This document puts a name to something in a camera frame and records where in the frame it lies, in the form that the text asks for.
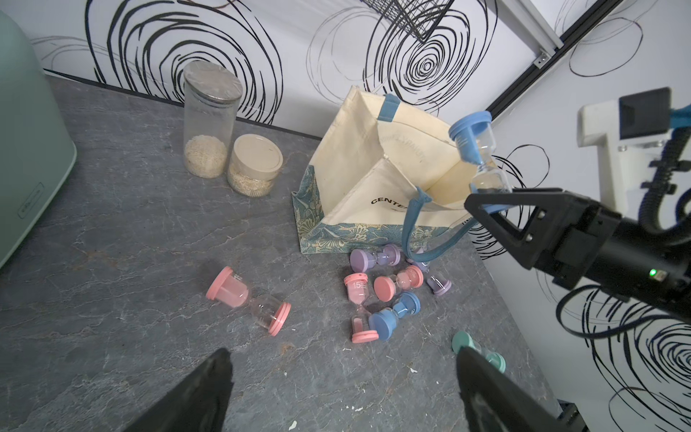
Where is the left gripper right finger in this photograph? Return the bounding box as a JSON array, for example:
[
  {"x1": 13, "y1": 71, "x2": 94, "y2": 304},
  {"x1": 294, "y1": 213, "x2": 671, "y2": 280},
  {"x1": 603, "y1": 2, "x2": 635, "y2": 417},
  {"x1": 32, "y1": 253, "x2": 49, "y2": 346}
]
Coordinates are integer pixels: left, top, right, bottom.
[{"x1": 456, "y1": 347, "x2": 568, "y2": 432}]

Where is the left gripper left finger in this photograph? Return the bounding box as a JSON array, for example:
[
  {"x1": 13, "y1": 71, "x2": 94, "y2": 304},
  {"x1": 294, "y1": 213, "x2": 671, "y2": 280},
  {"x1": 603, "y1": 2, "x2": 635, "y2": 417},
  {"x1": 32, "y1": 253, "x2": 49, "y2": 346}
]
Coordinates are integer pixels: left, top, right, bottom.
[{"x1": 126, "y1": 348, "x2": 233, "y2": 431}]

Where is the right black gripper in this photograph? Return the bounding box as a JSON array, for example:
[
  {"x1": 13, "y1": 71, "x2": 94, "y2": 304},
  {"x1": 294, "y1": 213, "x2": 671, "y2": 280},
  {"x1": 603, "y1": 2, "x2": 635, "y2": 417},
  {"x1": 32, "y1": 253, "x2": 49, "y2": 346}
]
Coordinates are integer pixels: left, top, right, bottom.
[{"x1": 465, "y1": 188, "x2": 690, "y2": 323}]

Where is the blue hourglass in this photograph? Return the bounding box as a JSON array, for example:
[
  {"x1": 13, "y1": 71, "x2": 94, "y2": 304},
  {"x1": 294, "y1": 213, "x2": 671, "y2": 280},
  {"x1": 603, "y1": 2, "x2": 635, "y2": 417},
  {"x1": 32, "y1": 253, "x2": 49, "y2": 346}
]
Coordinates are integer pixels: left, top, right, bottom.
[
  {"x1": 368, "y1": 292, "x2": 421, "y2": 341},
  {"x1": 448, "y1": 111, "x2": 512, "y2": 195}
]

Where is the green hourglass right floor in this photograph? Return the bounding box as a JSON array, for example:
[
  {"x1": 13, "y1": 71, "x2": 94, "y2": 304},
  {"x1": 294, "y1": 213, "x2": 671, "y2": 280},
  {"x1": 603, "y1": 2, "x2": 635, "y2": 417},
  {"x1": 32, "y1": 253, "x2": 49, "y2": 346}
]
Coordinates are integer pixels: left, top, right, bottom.
[{"x1": 452, "y1": 330, "x2": 507, "y2": 374}]

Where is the purple hourglass right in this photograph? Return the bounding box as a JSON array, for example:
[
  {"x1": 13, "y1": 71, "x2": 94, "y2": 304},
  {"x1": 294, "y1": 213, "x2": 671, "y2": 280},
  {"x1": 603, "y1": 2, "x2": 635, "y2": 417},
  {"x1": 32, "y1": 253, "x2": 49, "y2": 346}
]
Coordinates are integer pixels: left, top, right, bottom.
[{"x1": 407, "y1": 257, "x2": 453, "y2": 297}]

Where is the pink hourglass far left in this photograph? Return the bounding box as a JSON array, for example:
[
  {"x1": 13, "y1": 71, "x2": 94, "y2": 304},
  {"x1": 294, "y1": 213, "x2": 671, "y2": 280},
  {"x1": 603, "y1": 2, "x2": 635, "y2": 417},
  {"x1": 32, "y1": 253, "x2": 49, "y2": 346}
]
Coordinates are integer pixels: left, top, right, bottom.
[{"x1": 206, "y1": 266, "x2": 292, "y2": 337}]

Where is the pink hourglass near bag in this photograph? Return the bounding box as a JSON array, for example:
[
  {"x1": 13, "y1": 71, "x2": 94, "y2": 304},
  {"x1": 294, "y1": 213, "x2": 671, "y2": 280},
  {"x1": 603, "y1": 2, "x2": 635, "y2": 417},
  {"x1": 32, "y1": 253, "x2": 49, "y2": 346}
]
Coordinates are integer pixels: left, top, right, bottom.
[{"x1": 372, "y1": 266, "x2": 424, "y2": 302}]

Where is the cream canvas tote bag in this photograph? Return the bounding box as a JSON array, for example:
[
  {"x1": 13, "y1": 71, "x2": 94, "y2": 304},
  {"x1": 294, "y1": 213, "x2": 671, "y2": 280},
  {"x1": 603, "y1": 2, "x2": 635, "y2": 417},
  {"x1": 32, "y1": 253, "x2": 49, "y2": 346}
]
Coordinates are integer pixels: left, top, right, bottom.
[{"x1": 293, "y1": 86, "x2": 478, "y2": 259}]

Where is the purple hourglass by bag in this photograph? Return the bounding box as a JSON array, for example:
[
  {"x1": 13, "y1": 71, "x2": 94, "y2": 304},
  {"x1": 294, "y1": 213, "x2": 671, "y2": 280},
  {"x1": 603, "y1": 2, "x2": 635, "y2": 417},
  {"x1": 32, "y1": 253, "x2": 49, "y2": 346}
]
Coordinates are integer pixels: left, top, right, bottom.
[{"x1": 349, "y1": 244, "x2": 402, "y2": 273}]

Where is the pink hourglass number fifteen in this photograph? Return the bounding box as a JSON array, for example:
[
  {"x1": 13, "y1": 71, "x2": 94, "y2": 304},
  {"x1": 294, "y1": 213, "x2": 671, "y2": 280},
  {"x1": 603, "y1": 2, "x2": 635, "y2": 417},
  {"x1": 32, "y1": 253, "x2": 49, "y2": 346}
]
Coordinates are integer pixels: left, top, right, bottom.
[{"x1": 344, "y1": 273, "x2": 379, "y2": 344}]

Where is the mint green toaster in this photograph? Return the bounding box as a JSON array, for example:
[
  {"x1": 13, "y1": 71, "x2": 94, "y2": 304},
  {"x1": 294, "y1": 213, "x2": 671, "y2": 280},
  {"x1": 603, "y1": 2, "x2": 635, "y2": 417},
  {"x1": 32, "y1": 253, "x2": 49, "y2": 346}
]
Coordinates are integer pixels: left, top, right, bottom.
[{"x1": 1, "y1": 14, "x2": 77, "y2": 264}]

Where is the tall glass jar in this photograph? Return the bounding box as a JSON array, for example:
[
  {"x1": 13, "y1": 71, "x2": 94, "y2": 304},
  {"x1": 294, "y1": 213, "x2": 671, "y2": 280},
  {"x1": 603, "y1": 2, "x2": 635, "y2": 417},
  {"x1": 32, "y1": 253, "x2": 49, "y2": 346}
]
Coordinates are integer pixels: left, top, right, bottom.
[{"x1": 183, "y1": 60, "x2": 244, "y2": 178}]

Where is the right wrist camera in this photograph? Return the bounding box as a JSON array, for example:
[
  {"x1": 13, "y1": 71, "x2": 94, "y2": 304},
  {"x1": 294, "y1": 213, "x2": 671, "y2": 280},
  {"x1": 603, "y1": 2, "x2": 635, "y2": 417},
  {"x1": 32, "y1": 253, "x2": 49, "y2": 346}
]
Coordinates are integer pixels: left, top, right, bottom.
[{"x1": 577, "y1": 87, "x2": 690, "y2": 215}]

